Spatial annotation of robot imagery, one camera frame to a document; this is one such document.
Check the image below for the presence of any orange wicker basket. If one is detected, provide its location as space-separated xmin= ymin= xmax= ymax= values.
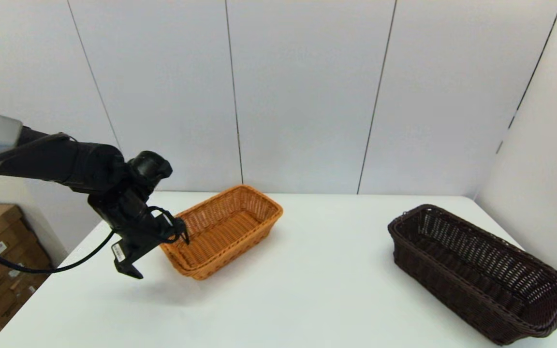
xmin=160 ymin=184 xmax=284 ymax=281

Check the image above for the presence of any dark brown wicker basket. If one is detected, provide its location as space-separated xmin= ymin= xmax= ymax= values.
xmin=388 ymin=204 xmax=557 ymax=345

